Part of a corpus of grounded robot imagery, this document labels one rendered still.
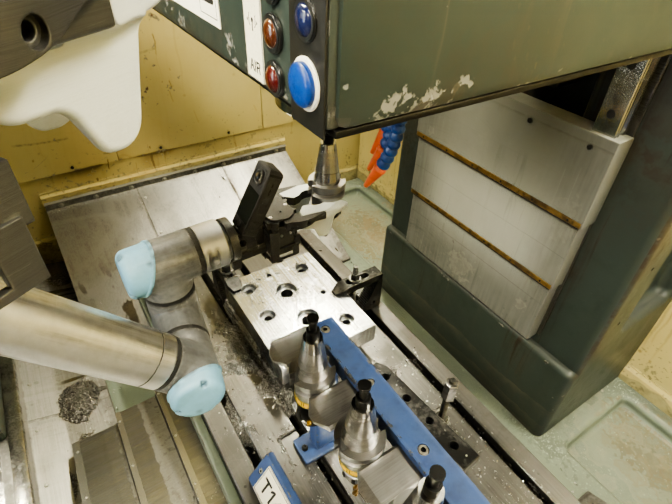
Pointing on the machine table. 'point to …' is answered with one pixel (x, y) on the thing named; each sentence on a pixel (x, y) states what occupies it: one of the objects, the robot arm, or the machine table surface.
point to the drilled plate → (325, 306)
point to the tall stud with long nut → (447, 396)
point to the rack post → (314, 444)
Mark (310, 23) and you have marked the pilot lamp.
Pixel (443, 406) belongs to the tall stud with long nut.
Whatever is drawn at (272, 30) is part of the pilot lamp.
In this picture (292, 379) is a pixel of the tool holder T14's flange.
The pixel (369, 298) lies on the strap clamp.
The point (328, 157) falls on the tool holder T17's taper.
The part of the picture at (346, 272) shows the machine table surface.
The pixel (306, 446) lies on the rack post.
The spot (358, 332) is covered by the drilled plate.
